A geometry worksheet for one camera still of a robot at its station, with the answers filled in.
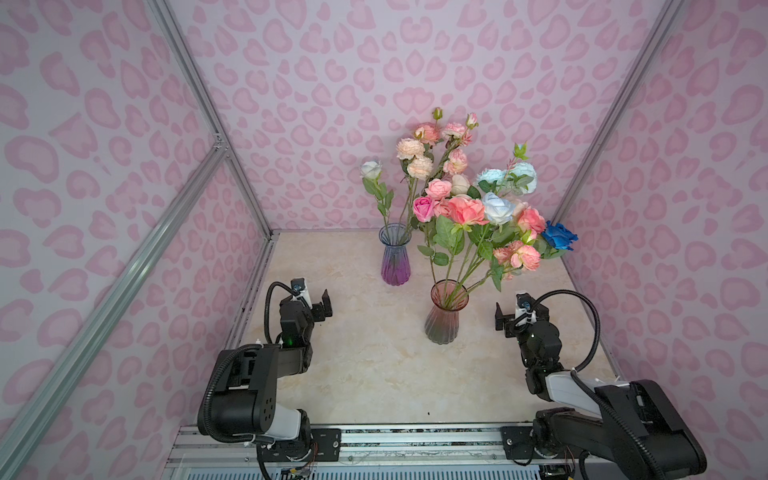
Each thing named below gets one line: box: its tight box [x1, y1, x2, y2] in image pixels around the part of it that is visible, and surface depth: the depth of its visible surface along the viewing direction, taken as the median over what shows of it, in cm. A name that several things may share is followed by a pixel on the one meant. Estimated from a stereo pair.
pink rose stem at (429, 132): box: [414, 107, 443, 149], surface depth 83 cm
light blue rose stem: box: [477, 143, 537, 196], surface depth 68 cm
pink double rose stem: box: [412, 178, 452, 223], surface depth 68 cm
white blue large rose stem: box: [456, 192, 516, 301], surface depth 62 cm
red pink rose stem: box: [433, 196, 490, 301], surface depth 62 cm
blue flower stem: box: [542, 220, 579, 259], surface depth 63 cm
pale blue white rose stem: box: [360, 161, 395, 232], surface depth 88 cm
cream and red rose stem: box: [514, 201, 546, 244], surface depth 68 cm
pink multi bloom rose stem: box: [428, 112, 479, 181], surface depth 76 cm
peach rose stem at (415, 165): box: [396, 138, 434, 231], surface depth 81 cm
